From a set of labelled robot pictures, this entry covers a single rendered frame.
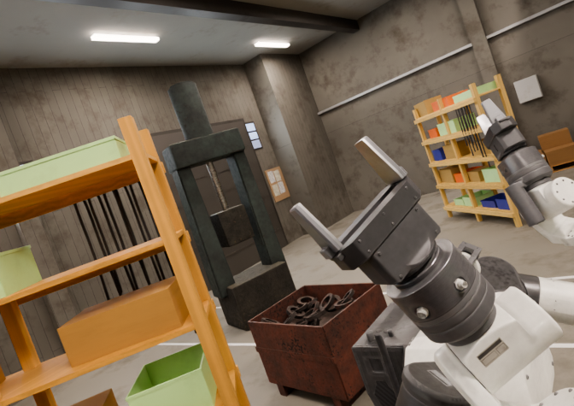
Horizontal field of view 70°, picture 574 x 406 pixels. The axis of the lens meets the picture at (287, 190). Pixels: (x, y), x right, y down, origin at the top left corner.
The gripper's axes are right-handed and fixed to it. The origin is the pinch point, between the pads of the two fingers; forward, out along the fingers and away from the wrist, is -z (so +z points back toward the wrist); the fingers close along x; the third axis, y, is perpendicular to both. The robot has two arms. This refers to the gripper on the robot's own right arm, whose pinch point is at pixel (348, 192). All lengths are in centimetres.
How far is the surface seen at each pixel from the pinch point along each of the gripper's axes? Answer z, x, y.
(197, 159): -89, 107, -490
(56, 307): -86, -162, -668
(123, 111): -294, 132, -766
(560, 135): 324, 681, -556
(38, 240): -178, -116, -659
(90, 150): -78, -4, -175
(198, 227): -24, 48, -499
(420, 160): 223, 606, -840
